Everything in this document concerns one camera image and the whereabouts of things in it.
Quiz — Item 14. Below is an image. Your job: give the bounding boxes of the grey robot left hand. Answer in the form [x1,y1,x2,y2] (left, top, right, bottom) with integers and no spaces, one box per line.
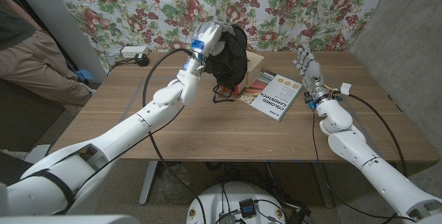
[184,21,238,75]

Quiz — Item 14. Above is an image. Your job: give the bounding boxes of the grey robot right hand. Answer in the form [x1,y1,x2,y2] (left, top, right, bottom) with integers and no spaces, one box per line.
[293,48,331,109]

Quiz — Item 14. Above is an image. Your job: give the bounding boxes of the black shorts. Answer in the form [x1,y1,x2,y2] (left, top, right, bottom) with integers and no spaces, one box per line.
[203,24,249,91]

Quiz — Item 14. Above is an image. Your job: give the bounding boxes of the colored cardstock book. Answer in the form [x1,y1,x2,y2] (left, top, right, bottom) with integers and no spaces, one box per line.
[238,70,305,122]

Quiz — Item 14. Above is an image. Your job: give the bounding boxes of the wooden box with slot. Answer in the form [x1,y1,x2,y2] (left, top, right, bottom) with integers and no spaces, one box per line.
[245,50,265,87]

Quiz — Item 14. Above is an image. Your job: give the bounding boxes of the black power adapter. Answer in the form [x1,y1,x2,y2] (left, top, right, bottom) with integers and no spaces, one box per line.
[135,53,151,68]

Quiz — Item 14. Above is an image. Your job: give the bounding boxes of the white power strip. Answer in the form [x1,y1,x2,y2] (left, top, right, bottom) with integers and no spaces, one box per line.
[120,46,150,59]

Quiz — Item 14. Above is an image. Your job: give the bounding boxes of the fruit print backdrop cloth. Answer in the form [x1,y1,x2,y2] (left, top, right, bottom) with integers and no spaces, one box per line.
[44,0,391,72]

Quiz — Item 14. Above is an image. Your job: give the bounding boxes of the blue floor object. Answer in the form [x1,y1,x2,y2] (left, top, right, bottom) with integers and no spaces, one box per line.
[75,68,95,83]

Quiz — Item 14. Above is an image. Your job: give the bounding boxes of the white pillar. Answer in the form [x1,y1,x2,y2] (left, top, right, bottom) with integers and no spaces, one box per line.
[6,0,108,84]

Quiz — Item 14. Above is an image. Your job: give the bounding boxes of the black module with blue label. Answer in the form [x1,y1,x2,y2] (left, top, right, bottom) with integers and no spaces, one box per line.
[238,198,258,218]

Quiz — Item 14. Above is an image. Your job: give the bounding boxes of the clear plastic bag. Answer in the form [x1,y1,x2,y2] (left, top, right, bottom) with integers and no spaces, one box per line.
[157,162,193,203]

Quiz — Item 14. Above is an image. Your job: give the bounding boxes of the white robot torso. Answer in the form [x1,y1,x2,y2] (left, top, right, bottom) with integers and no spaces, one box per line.
[186,181,287,224]

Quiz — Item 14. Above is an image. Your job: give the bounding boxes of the person in khaki trousers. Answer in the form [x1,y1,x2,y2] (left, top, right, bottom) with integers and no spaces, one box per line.
[0,0,93,115]

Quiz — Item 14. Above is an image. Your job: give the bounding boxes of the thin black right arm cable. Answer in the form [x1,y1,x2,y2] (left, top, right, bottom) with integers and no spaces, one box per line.
[309,110,417,222]

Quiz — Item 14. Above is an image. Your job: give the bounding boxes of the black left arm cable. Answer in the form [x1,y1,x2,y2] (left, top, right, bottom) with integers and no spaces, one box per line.
[70,47,208,224]

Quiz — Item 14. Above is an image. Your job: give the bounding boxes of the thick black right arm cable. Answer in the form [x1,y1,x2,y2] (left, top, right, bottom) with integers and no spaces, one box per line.
[333,91,410,181]

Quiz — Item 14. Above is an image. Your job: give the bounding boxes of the thin black adapter cable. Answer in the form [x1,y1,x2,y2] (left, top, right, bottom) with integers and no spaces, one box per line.
[106,57,139,77]

